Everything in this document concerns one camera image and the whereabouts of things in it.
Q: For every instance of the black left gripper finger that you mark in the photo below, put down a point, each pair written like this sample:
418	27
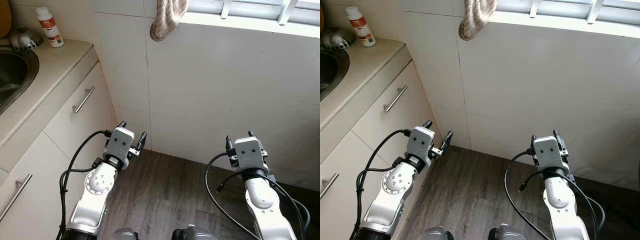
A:
122	125
142	140
447	140
427	124

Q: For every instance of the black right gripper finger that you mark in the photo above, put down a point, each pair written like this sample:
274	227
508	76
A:
252	134
533	141
229	142
556	133

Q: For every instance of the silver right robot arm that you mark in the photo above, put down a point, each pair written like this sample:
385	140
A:
262	200
560	197

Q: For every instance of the beige kitchen counter cabinet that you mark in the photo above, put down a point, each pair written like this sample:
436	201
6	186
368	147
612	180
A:
380	127
60	120

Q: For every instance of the steel kitchen sink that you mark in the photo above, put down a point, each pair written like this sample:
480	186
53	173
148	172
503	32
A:
327	70
12	75

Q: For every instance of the robot right leg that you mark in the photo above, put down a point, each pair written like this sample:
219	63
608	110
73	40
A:
506	233
195	234

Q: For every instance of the robot leg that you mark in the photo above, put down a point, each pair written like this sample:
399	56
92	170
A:
436	234
125	234
506	233
195	234

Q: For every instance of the robot left leg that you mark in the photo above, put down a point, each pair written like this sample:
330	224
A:
125	234
436	234

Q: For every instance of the beige hanging towel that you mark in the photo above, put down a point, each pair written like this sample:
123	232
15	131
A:
167	20
475	20

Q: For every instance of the white bottle orange label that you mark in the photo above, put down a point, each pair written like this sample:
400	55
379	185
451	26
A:
51	30
361	27

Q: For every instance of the shiny metal bowl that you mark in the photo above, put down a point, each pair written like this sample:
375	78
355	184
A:
337	39
25	39

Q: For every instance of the brown wooden board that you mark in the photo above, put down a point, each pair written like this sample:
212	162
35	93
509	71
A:
4	17

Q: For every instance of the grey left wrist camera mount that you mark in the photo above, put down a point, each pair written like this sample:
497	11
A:
421	142
120	142

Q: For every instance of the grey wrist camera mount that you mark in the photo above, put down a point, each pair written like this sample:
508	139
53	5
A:
421	142
120	142
549	151
249	152

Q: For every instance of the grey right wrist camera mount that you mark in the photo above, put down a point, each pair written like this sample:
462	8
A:
249	152
549	151

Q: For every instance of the white window frame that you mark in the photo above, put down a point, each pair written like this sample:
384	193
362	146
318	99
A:
595	10
285	12

